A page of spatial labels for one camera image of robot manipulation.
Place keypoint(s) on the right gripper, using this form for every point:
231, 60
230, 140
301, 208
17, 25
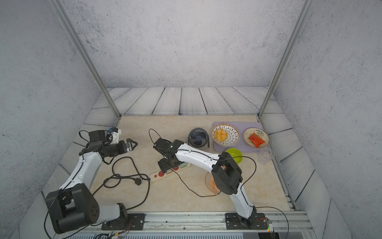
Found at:
163, 167

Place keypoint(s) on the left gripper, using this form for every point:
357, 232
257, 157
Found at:
123, 148

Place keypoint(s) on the white red power strip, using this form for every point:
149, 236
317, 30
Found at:
160, 175

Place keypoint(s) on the dark grey desk fan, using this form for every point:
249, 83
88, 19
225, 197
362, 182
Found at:
198, 138

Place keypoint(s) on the green USB power adapter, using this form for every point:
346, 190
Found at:
184, 164

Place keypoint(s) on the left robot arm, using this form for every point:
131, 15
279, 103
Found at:
73, 206

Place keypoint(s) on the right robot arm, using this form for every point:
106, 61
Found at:
226, 173

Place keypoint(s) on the orange desk fan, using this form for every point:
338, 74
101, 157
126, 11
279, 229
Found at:
210, 184

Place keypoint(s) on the knotted bread roll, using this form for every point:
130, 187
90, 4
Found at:
221, 135

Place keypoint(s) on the lime green bowl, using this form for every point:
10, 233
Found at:
235, 154

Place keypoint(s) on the lilac plastic tray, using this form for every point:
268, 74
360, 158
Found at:
242, 146

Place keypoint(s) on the beige plate with leaf pattern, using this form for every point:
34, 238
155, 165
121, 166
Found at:
257, 131

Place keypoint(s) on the clear plastic cup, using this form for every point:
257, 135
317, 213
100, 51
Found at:
266, 155

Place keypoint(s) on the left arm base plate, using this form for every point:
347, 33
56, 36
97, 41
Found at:
132, 222

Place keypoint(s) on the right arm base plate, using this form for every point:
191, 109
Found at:
257, 221

